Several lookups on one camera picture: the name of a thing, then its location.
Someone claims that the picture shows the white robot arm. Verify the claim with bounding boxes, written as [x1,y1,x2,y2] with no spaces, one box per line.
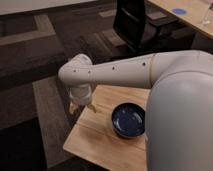
[58,50,213,171]

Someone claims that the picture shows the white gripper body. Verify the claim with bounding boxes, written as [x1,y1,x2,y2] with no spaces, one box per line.
[69,84,92,106]

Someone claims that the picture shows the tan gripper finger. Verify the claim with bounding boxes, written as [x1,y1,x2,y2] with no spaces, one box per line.
[87,104,97,113]
[69,102,78,115]

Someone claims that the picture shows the blue round disc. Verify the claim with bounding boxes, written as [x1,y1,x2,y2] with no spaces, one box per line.
[172,8,187,15]

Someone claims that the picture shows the black office chair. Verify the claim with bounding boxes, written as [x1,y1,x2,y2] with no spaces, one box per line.
[112,0,178,53]

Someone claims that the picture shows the clear glass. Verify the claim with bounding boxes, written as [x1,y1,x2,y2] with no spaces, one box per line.
[202,3,213,25]

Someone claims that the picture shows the dark blue ceramic bowl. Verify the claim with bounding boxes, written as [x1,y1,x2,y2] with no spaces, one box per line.
[111,103,145,139]

